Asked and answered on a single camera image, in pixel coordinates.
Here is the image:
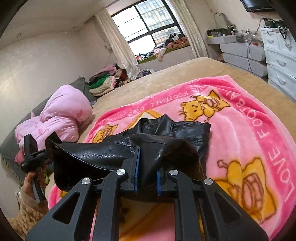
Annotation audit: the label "pile of folded clothes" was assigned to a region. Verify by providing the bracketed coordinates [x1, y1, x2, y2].
[87, 64, 130, 97]

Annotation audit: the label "clothes on window sill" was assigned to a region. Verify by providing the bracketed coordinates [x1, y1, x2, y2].
[135, 33, 190, 62]

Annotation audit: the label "grey dressing table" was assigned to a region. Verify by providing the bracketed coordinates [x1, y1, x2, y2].
[206, 28, 267, 78]

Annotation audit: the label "left forearm beige sleeve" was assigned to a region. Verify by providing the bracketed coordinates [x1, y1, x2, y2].
[7, 187, 49, 240]

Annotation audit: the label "white curtain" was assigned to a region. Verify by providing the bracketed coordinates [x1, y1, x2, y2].
[169, 0, 208, 58]
[95, 9, 140, 81]

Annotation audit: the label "black leather jacket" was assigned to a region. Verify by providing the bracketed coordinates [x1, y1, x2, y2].
[46, 114, 211, 193]

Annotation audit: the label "pink duvet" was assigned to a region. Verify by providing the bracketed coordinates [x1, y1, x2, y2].
[15, 84, 92, 164]

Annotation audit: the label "window with black frame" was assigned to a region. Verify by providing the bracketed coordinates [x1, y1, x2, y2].
[111, 0, 183, 56]

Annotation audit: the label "white drawer chest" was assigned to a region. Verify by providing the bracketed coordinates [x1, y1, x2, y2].
[260, 28, 296, 102]

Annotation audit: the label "black wall television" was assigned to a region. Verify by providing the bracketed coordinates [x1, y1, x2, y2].
[240, 0, 274, 13]

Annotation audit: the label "left hand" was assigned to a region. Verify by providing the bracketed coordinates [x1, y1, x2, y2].
[23, 171, 36, 199]

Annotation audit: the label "left white curtain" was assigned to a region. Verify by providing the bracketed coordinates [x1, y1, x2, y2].
[95, 9, 140, 81]

